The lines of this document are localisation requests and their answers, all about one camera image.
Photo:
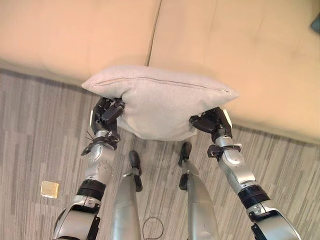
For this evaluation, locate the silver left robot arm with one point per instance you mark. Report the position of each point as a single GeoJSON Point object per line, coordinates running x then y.
{"type": "Point", "coordinates": [92, 175]}

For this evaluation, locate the silver robot leg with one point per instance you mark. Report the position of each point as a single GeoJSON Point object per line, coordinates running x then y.
{"type": "Point", "coordinates": [197, 197]}
{"type": "Point", "coordinates": [126, 200]}

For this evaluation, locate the brass floor socket plate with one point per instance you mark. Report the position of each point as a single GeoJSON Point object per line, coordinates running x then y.
{"type": "Point", "coordinates": [50, 189]}

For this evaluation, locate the teal cushion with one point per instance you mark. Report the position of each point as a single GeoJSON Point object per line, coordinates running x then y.
{"type": "Point", "coordinates": [316, 23]}

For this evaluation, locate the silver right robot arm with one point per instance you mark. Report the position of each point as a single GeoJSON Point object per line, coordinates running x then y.
{"type": "Point", "coordinates": [247, 185]}

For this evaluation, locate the silver left robot leg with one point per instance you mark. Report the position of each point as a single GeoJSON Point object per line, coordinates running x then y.
{"type": "Point", "coordinates": [126, 200]}

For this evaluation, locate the beige sofa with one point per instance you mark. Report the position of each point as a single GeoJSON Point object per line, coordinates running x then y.
{"type": "Point", "coordinates": [200, 50]}

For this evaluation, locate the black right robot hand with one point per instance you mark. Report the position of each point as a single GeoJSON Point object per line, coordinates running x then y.
{"type": "Point", "coordinates": [215, 123]}

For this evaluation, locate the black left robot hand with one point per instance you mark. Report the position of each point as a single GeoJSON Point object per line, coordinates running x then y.
{"type": "Point", "coordinates": [106, 116]}

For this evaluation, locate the light grey cushion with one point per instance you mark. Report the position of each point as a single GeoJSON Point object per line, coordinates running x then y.
{"type": "Point", "coordinates": [160, 105]}

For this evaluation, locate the silver right robot leg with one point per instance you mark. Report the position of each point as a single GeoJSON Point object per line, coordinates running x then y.
{"type": "Point", "coordinates": [197, 197]}

